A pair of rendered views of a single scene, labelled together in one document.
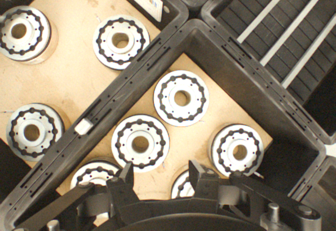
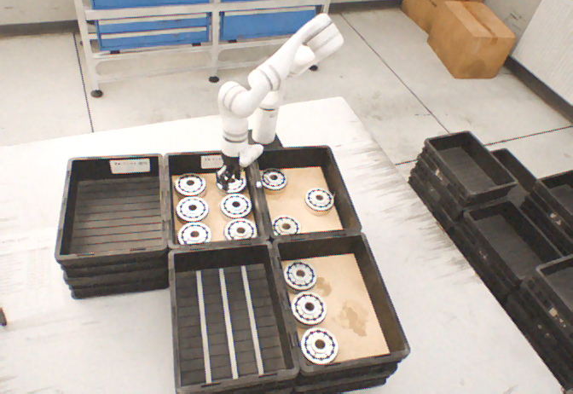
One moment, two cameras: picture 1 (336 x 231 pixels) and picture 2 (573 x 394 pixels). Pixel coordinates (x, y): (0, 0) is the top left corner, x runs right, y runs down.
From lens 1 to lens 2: 1.31 m
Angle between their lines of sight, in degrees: 49
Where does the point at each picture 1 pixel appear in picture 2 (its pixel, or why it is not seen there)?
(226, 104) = not seen: hidden behind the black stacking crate
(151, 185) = (211, 200)
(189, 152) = (211, 223)
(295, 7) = (238, 339)
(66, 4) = (325, 225)
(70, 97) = (278, 200)
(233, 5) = (268, 298)
